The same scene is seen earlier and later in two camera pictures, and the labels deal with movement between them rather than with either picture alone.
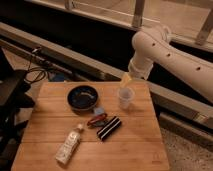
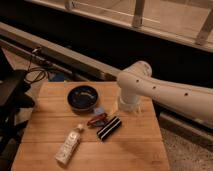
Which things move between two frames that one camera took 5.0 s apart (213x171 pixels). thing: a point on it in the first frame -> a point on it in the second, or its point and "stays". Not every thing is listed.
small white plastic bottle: [69, 145] stays
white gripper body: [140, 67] -> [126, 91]
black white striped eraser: [110, 127] stays
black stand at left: [15, 97] stays
